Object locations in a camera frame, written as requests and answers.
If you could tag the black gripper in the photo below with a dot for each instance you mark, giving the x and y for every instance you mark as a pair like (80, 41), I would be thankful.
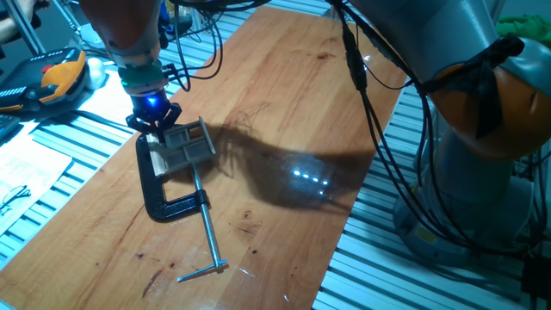
(152, 107)

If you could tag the small wooden window frame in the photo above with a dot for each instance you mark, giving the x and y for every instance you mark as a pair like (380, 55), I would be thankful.
(208, 142)

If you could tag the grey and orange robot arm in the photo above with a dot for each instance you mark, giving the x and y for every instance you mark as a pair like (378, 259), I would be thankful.
(452, 34)

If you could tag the person's bare forearm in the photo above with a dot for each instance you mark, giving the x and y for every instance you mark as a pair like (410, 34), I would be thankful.
(8, 28)

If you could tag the person's bare hand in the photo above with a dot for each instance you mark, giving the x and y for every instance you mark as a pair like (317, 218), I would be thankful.
(28, 8)

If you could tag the white paper sheet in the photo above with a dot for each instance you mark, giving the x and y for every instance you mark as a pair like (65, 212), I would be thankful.
(34, 172)
(103, 103)

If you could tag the black C-clamp with steel screw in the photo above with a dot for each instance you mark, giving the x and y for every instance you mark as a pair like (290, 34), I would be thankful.
(150, 194)

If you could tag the orange and black teach pendant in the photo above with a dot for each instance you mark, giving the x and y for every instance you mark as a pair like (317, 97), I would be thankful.
(60, 77)

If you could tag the glossy brown wooden board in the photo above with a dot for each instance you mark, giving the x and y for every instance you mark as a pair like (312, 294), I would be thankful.
(280, 107)

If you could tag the black computer keyboard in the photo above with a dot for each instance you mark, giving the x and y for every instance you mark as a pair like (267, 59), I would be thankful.
(8, 125)

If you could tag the thin-framed eyeglasses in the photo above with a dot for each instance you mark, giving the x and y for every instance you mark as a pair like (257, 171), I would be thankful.
(21, 192)

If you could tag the grey metal strut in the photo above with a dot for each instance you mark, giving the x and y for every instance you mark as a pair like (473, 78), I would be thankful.
(26, 30)

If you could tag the green cloth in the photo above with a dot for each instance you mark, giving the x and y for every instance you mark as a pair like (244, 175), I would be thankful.
(525, 26)

